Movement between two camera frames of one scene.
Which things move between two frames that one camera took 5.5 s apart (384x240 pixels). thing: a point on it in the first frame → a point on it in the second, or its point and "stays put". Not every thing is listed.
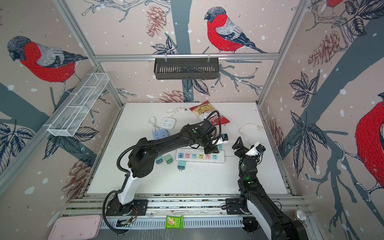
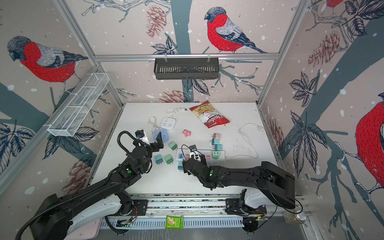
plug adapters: x=224 y=137 → x=140 y=134
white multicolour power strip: x=197 y=155 stays put
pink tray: x=75 y=227 stays put
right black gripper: x=237 y=147 → x=185 y=162
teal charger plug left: x=159 y=160 stays put
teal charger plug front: x=181 y=165 stays put
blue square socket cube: x=159 y=134 stays put
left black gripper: x=213 y=149 → x=159 y=141
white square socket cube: x=168 y=123 stays put
